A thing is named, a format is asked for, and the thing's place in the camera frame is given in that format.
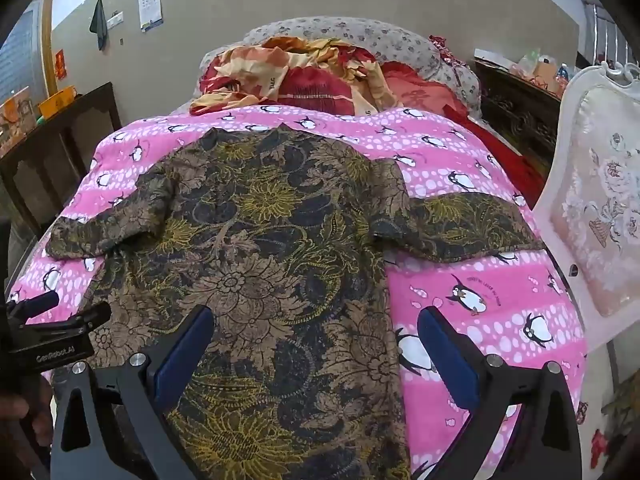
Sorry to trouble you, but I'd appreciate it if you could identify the clutter of bottles and bags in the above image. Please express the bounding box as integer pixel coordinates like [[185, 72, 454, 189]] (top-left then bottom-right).
[[514, 49, 572, 97]]

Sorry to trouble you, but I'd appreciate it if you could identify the red orange floral quilt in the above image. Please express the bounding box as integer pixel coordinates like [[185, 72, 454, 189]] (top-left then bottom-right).
[[189, 37, 401, 116]]

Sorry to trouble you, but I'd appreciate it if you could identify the dark green hanging cloth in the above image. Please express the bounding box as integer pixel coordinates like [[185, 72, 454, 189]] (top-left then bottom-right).
[[89, 0, 109, 52]]

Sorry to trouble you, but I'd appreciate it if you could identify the orange box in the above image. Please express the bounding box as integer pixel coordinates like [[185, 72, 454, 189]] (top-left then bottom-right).
[[39, 86, 77, 119]]

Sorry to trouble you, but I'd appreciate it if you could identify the dark wooden chair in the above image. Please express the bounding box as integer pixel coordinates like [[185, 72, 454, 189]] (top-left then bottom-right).
[[0, 82, 124, 241]]

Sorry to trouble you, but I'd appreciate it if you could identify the white metal rack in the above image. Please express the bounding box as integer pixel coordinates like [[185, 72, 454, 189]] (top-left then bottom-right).
[[581, 0, 637, 69]]

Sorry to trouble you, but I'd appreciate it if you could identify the dark carved wooden nightstand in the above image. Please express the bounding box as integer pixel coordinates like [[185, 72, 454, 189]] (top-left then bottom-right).
[[472, 57, 564, 162]]

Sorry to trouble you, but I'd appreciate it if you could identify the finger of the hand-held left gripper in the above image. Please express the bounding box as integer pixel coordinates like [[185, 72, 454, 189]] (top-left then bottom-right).
[[11, 302, 112, 349], [6, 290, 61, 322]]

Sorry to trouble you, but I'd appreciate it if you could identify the red bedsheet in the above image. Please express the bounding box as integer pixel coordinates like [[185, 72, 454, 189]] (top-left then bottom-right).
[[450, 110, 548, 208]]

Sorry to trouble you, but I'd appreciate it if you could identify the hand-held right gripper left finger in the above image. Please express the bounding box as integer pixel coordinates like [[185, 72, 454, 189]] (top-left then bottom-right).
[[50, 304, 216, 480]]

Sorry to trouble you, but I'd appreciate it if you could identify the red and cream cloth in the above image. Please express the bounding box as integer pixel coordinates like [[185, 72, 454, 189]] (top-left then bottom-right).
[[200, 16, 483, 121]]

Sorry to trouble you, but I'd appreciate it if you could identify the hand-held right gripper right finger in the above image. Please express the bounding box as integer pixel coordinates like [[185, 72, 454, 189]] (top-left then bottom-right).
[[417, 305, 583, 480]]

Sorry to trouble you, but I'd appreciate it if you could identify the pink penguin blanket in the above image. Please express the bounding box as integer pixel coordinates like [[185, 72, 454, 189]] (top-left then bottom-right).
[[0, 104, 588, 480]]

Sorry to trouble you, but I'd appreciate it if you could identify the person's left hand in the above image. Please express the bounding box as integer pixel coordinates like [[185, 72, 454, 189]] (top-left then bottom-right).
[[0, 377, 54, 466]]

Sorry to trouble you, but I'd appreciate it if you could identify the red pillow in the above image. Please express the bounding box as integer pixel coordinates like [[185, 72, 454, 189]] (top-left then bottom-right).
[[382, 61, 471, 118]]

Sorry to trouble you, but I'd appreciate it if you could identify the brown floral shirt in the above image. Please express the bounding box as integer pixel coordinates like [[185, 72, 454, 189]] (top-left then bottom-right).
[[46, 127, 546, 480]]

